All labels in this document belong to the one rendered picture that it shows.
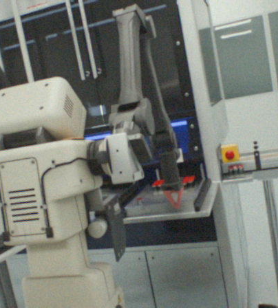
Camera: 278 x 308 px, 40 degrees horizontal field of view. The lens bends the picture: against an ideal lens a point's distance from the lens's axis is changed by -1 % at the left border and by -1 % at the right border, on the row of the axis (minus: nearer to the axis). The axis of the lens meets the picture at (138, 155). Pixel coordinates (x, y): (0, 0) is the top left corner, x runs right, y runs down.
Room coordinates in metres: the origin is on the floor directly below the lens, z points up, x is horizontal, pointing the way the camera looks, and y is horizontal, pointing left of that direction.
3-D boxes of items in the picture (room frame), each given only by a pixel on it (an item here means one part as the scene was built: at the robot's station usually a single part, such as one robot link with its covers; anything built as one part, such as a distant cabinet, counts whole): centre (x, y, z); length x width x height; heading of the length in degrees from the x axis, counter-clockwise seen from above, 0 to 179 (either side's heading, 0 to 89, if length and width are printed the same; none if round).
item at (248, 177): (1.68, -0.43, 0.87); 0.14 x 0.13 x 0.02; 162
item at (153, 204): (1.50, -0.09, 0.90); 0.34 x 0.26 x 0.04; 161
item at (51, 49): (1.87, 0.35, 1.51); 0.47 x 0.01 x 0.59; 72
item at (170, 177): (1.31, -0.10, 1.01); 0.10 x 0.07 x 0.07; 162
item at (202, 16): (2.11, -0.48, 1.51); 0.85 x 0.01 x 0.59; 162
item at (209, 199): (1.60, 0.06, 0.87); 0.70 x 0.48 x 0.02; 72
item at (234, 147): (1.65, -0.40, 1.00); 0.08 x 0.07 x 0.07; 162
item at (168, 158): (1.32, -0.10, 1.07); 0.07 x 0.06 x 0.07; 162
